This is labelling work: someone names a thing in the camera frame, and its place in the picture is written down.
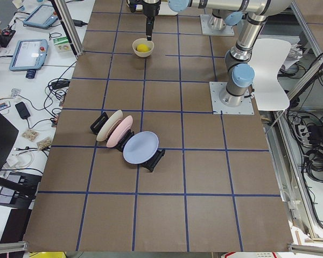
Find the blue teach pendant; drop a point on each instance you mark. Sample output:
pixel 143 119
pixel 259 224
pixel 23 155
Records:
pixel 29 55
pixel 43 17

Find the green white carton box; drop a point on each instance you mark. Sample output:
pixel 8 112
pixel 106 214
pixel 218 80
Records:
pixel 62 44

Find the black dish rack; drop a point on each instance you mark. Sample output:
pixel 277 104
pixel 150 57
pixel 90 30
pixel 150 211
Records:
pixel 149 164

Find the cream plate in rack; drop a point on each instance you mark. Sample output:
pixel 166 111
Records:
pixel 109 126

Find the blue plate in rack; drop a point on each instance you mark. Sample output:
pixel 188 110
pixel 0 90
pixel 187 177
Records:
pixel 141 147

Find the black power adapter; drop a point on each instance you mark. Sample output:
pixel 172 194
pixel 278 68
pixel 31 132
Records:
pixel 79 23

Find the pink plate in rack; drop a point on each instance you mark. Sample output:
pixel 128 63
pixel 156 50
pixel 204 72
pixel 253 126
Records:
pixel 119 131

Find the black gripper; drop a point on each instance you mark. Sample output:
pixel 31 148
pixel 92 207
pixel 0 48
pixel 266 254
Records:
pixel 150 9

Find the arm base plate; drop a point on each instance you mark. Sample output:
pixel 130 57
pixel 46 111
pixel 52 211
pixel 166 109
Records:
pixel 224 103
pixel 215 26

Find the white chair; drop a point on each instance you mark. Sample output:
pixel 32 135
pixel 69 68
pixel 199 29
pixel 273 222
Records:
pixel 268 55

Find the yellow lemon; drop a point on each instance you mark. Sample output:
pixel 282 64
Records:
pixel 143 48

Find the aluminium frame post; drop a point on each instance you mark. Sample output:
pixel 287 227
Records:
pixel 67 24

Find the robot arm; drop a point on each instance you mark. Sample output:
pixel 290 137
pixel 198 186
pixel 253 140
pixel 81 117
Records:
pixel 241 75

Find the white ceramic bowl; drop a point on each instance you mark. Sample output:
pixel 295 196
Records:
pixel 143 41

